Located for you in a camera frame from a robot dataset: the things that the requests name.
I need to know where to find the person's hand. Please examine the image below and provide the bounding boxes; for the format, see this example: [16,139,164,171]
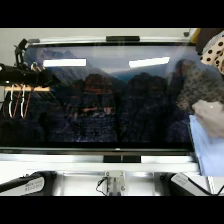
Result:
[192,99,224,139]

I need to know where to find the light blue garment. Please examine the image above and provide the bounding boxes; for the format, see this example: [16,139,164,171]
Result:
[188,114,224,177]

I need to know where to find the black cable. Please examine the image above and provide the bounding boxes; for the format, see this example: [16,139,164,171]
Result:
[95,176,110,196]

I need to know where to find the silver frame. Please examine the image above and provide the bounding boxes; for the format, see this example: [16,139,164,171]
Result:
[0,34,224,197]

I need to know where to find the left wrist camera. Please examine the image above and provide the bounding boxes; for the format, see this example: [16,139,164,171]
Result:
[13,37,30,68]

